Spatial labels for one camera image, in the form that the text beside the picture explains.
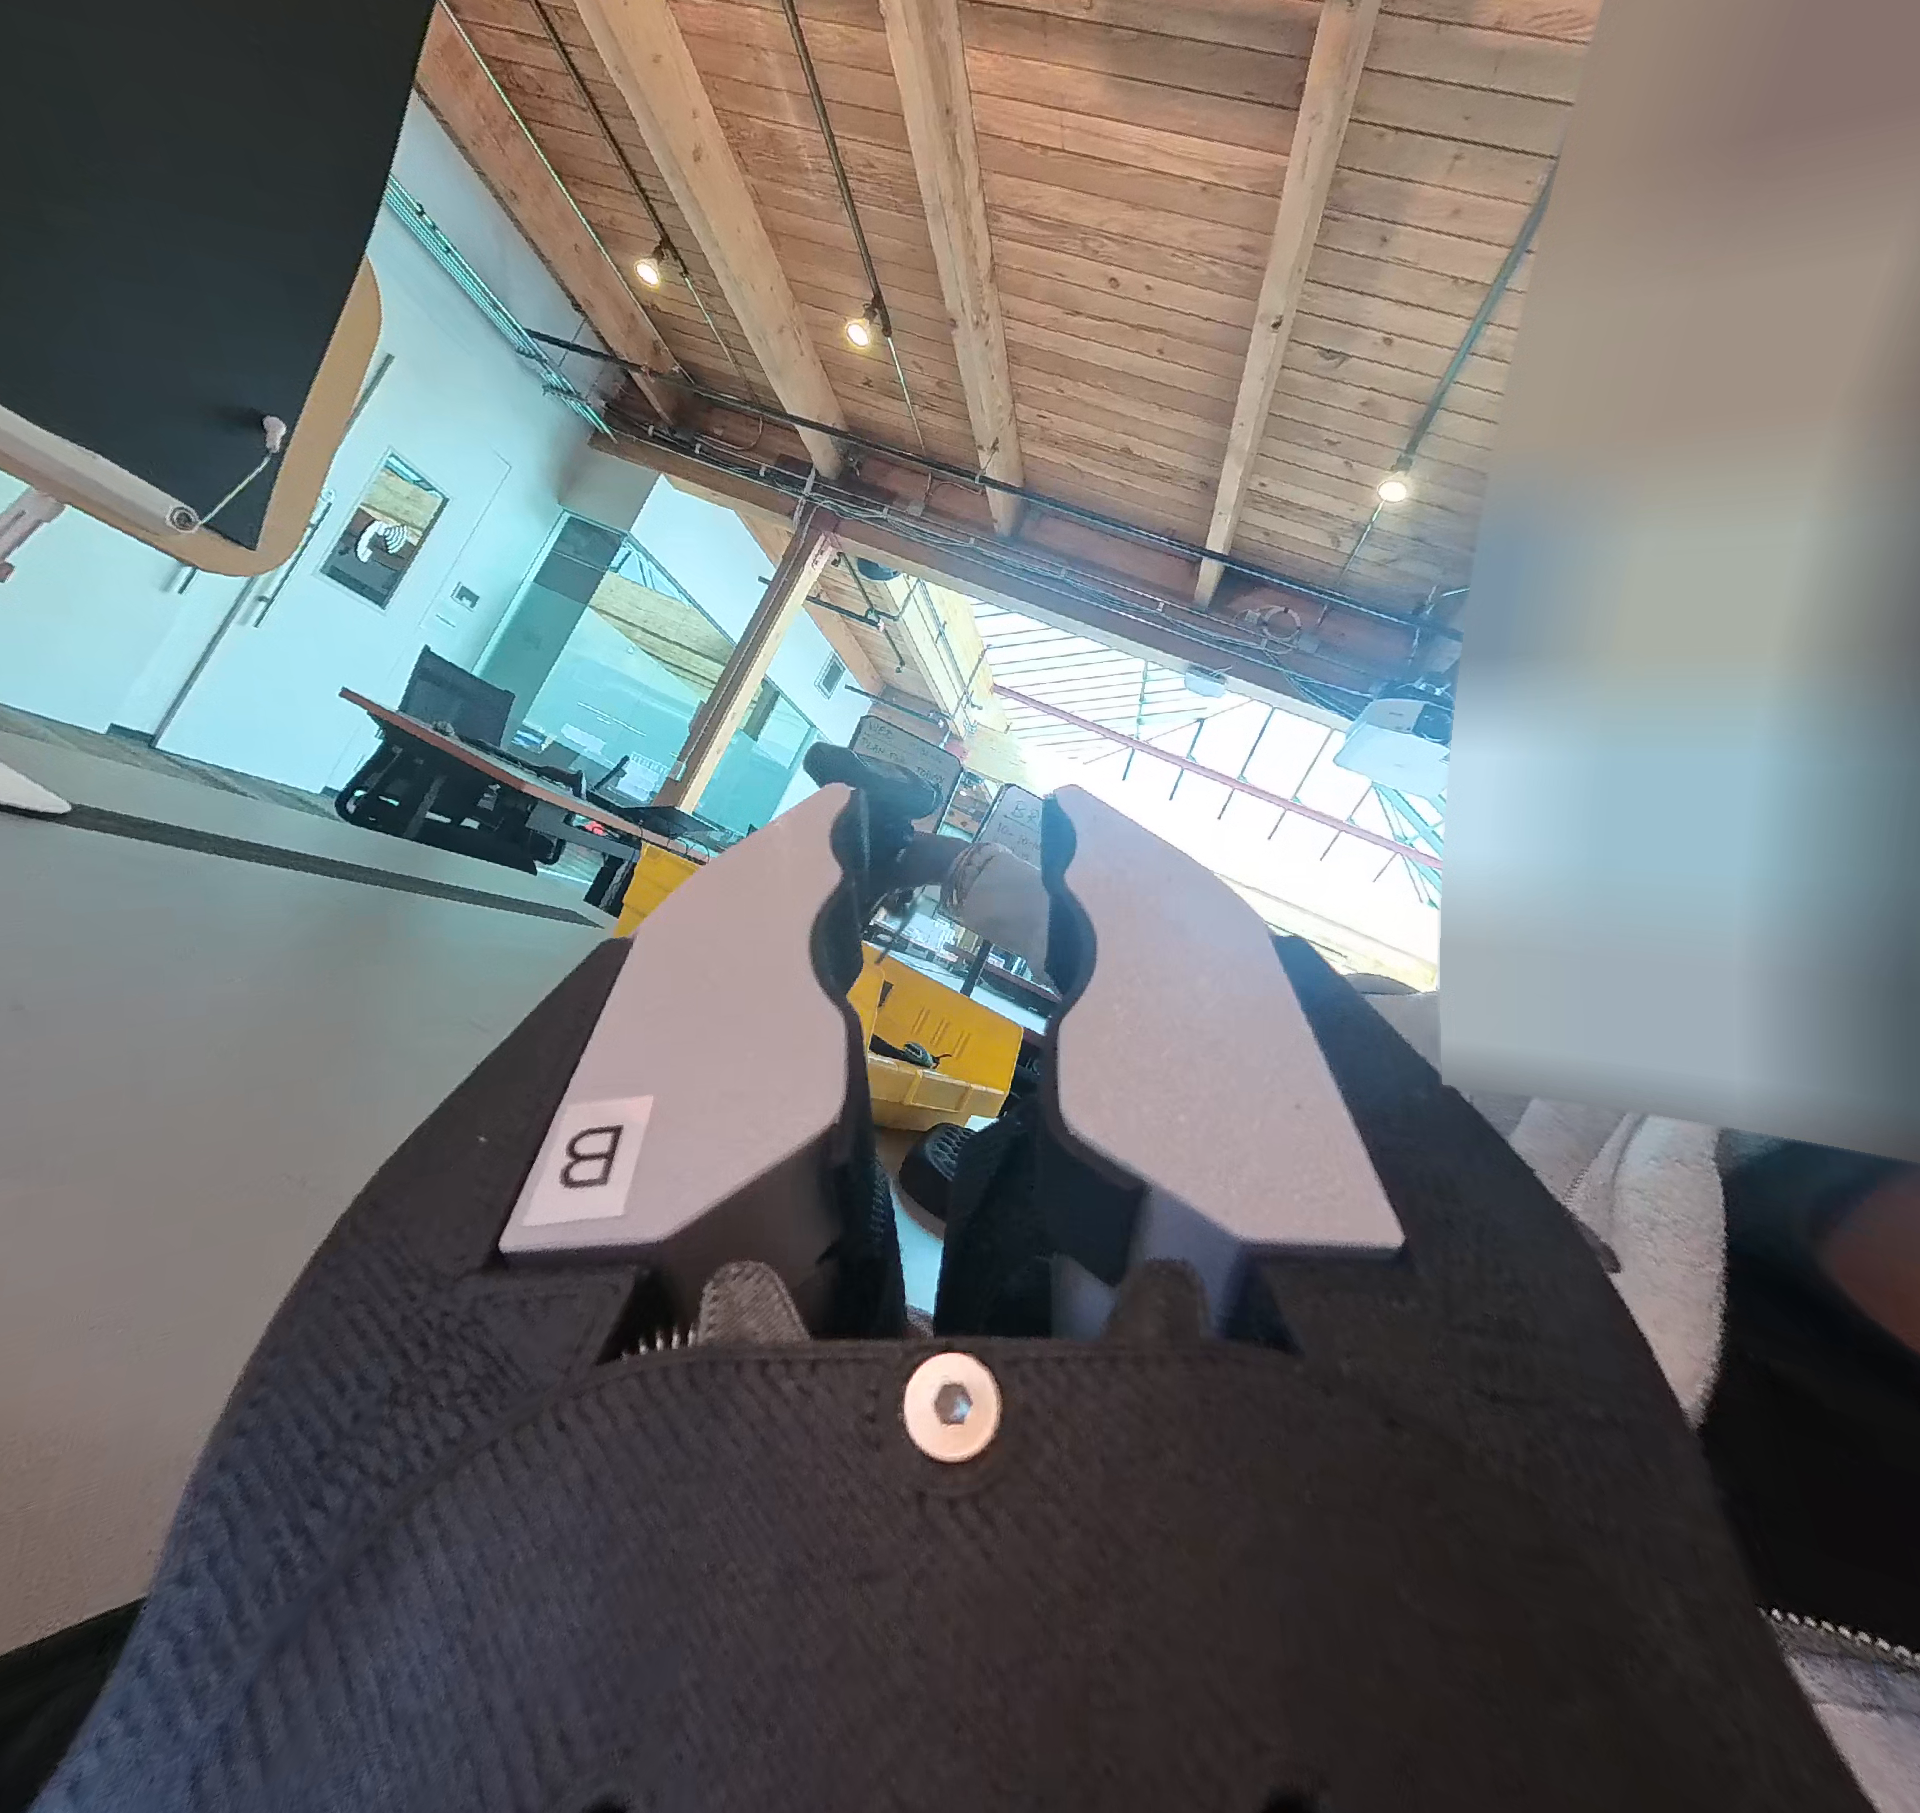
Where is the white ceiling projector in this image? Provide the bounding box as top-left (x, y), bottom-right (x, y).
top-left (1334, 695), bottom-right (1455, 783)

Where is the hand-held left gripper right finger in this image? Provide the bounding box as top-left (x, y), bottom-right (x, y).
top-left (1042, 783), bottom-right (1413, 1266)

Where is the wooden office desk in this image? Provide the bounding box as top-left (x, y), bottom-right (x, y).
top-left (337, 685), bottom-right (726, 862)

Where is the black table with wooden edge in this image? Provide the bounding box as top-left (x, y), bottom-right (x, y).
top-left (0, 0), bottom-right (450, 581)

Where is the black office chair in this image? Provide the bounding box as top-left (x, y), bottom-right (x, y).
top-left (333, 643), bottom-right (526, 854)

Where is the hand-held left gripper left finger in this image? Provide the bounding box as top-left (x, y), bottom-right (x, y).
top-left (496, 786), bottom-right (876, 1269)

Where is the yellow plastic bin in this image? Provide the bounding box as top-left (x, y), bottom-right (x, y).
top-left (612, 843), bottom-right (1041, 1135)

